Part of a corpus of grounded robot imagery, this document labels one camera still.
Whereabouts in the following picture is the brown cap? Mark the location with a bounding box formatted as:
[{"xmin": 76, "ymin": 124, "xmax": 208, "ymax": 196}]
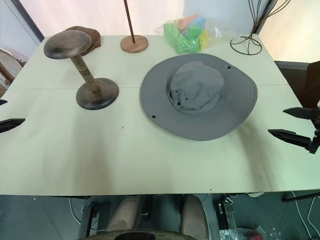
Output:
[{"xmin": 61, "ymin": 25, "xmax": 102, "ymax": 57}]

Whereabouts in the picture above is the wooden pole stand, round base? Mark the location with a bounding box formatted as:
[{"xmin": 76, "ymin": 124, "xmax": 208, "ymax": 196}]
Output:
[{"xmin": 119, "ymin": 0, "xmax": 149, "ymax": 54}]

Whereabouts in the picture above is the clear bag of colourful foam blocks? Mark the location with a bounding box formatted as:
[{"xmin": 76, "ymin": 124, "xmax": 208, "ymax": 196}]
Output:
[{"xmin": 153, "ymin": 14, "xmax": 230, "ymax": 55}]

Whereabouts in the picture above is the dark brown chair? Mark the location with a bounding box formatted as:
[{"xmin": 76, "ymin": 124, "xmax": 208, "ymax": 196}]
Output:
[{"xmin": 298, "ymin": 60, "xmax": 320, "ymax": 109}]

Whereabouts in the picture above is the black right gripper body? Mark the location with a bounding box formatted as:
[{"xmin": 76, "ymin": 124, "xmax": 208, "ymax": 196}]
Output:
[{"xmin": 305, "ymin": 136, "xmax": 320, "ymax": 156}]

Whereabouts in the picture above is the tan rounded robot leg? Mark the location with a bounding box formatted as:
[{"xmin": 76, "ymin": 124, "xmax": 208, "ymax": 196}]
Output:
[
  {"xmin": 179, "ymin": 194, "xmax": 209, "ymax": 240},
  {"xmin": 106, "ymin": 194, "xmax": 144, "ymax": 233}
]

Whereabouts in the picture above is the grey side desk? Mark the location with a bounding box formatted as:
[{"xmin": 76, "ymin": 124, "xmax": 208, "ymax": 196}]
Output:
[{"xmin": 273, "ymin": 60, "xmax": 311, "ymax": 101}]

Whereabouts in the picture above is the pale wooden round furniture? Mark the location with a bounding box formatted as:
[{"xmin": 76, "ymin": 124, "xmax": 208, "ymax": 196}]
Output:
[{"xmin": 0, "ymin": 46, "xmax": 28, "ymax": 89}]

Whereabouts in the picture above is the clear plastic bag on floor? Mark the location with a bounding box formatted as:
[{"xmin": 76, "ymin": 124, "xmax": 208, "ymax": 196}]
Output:
[{"xmin": 218, "ymin": 225, "xmax": 281, "ymax": 240}]

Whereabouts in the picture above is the grey wide-brim bucket hat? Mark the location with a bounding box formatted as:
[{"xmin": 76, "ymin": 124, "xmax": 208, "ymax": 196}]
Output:
[{"xmin": 138, "ymin": 52, "xmax": 259, "ymax": 142}]

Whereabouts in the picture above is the black floor bar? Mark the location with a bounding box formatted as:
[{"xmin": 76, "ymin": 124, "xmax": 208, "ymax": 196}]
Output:
[{"xmin": 281, "ymin": 190, "xmax": 320, "ymax": 203}]

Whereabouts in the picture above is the dark wooden mushroom hat stand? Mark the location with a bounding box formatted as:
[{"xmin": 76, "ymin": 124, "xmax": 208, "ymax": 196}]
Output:
[{"xmin": 43, "ymin": 29, "xmax": 120, "ymax": 111}]

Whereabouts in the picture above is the metal table leg bracket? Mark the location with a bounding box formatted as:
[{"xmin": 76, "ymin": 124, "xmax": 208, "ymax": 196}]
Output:
[
  {"xmin": 79, "ymin": 202, "xmax": 99, "ymax": 239},
  {"xmin": 216, "ymin": 198, "xmax": 237, "ymax": 231}
]

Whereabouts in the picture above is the dark rounded robot torso shape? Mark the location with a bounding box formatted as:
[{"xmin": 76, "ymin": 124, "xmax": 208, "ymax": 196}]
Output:
[{"xmin": 86, "ymin": 227, "xmax": 201, "ymax": 240}]

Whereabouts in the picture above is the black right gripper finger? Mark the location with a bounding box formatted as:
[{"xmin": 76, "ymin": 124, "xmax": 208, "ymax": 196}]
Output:
[
  {"xmin": 282, "ymin": 106, "xmax": 317, "ymax": 121},
  {"xmin": 267, "ymin": 128, "xmax": 313, "ymax": 149}
]

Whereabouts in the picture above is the black wire stand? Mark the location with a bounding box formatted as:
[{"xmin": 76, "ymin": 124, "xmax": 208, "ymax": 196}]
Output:
[{"xmin": 229, "ymin": 0, "xmax": 276, "ymax": 55}]

